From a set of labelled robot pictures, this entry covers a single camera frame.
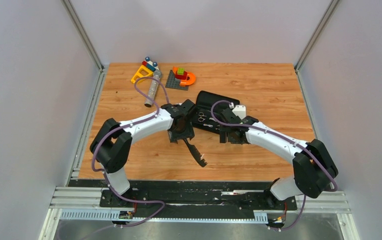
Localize black folding comb razor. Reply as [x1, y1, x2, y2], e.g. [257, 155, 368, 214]
[183, 139, 207, 168]

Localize silver thinning scissors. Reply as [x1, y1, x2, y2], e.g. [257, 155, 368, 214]
[203, 123, 220, 130]

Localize yellow triangle toy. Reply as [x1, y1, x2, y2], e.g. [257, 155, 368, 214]
[130, 65, 154, 84]

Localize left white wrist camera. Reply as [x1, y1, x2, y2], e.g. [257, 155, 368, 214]
[177, 99, 197, 115]

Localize small silver scissors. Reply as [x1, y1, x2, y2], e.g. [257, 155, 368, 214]
[197, 112, 208, 123]

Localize aluminium frame rail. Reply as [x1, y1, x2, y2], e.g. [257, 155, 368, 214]
[61, 0, 105, 72]

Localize red toy block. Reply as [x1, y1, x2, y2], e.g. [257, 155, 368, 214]
[174, 70, 188, 81]

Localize silver glitter cylinder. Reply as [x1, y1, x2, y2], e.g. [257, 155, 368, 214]
[144, 69, 163, 108]

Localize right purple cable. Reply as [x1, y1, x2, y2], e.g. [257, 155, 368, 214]
[210, 99, 339, 232]

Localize purple cable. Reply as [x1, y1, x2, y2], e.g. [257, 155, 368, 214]
[91, 76, 171, 229]
[210, 99, 339, 232]

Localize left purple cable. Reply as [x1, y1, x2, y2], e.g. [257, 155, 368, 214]
[91, 76, 171, 229]

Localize black zip tool case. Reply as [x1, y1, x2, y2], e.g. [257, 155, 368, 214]
[192, 90, 240, 134]

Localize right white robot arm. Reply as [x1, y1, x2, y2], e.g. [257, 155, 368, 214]
[220, 121, 339, 209]

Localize green toy cube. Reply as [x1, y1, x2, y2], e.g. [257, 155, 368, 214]
[176, 67, 185, 76]

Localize grey building block baseplate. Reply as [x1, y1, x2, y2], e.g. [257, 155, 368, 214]
[165, 70, 189, 91]

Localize orange curved toy block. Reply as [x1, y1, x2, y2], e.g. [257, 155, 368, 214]
[172, 66, 196, 87]

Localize red blue toy car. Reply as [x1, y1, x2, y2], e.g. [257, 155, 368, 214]
[141, 56, 159, 72]

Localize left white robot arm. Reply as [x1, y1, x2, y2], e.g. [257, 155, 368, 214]
[89, 99, 196, 207]

